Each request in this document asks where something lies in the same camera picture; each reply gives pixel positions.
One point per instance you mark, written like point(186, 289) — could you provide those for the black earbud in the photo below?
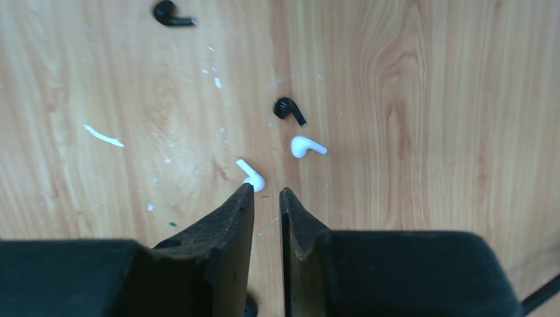
point(164, 12)
point(286, 106)

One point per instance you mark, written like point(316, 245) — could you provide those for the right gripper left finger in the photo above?
point(200, 271)

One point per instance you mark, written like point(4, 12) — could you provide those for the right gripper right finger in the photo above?
point(329, 272)

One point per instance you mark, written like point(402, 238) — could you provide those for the white earbud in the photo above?
point(253, 178)
point(300, 145)

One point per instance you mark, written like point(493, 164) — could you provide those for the small white plastic scrap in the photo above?
point(102, 137)

